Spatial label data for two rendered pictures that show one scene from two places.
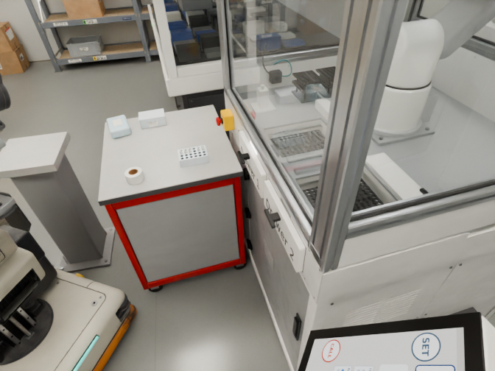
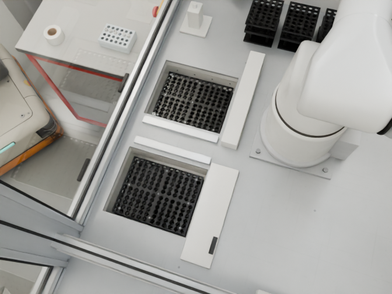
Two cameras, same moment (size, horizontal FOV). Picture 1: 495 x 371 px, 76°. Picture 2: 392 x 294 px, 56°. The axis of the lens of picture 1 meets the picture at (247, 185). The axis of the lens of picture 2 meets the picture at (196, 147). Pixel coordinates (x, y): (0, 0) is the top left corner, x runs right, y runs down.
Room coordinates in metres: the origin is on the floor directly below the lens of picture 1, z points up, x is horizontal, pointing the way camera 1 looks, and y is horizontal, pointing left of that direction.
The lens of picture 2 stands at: (0.55, -0.57, 1.93)
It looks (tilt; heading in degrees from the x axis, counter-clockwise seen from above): 68 degrees down; 39
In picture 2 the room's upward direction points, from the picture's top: 7 degrees counter-clockwise
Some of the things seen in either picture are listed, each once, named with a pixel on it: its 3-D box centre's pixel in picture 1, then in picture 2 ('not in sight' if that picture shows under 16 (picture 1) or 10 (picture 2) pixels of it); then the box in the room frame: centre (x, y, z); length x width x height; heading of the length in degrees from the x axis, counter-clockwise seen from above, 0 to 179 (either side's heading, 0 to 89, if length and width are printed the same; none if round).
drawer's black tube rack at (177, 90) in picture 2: not in sight; (193, 107); (1.00, -0.21, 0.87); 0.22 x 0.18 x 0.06; 104
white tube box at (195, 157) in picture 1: (193, 156); not in sight; (1.13, 0.23, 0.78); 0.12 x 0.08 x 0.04; 103
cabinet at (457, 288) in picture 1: (351, 226); not in sight; (1.02, -0.50, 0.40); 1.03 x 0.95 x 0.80; 14
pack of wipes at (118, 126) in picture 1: (118, 126); not in sight; (1.41, 0.63, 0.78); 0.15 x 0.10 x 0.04; 24
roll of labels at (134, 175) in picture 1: (134, 175); not in sight; (1.02, 0.46, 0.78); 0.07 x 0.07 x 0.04
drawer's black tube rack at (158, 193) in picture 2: not in sight; (160, 196); (0.69, -0.29, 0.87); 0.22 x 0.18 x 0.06; 104
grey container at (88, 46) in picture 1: (86, 46); not in sight; (4.53, 2.08, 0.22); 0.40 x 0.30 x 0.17; 99
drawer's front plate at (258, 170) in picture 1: (251, 162); not in sight; (0.95, -0.02, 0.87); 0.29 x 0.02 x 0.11; 14
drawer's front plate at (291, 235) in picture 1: (281, 222); not in sight; (0.64, -0.10, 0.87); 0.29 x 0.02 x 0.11; 14
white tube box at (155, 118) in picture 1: (152, 118); not in sight; (1.47, 0.47, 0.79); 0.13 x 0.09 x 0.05; 104
